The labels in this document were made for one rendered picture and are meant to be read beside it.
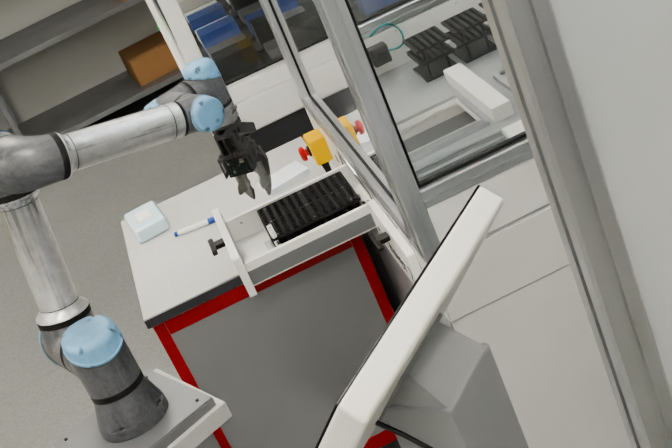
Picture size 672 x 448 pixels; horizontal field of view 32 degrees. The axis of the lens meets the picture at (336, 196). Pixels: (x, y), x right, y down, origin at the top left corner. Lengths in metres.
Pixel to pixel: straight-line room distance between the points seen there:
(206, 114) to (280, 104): 1.09
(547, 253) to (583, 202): 1.35
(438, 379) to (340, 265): 1.21
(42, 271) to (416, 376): 0.99
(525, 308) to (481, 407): 0.57
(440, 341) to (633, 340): 0.77
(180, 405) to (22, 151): 0.62
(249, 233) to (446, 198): 0.78
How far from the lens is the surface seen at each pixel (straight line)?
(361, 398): 1.59
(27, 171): 2.33
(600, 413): 2.60
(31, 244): 2.49
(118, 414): 2.48
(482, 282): 2.33
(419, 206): 2.21
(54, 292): 2.52
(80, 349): 2.43
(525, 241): 2.32
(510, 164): 2.25
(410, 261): 2.36
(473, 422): 1.83
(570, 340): 2.48
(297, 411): 3.15
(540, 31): 0.94
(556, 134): 0.97
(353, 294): 3.02
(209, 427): 2.49
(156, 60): 6.50
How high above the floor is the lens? 2.10
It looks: 26 degrees down
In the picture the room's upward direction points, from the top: 23 degrees counter-clockwise
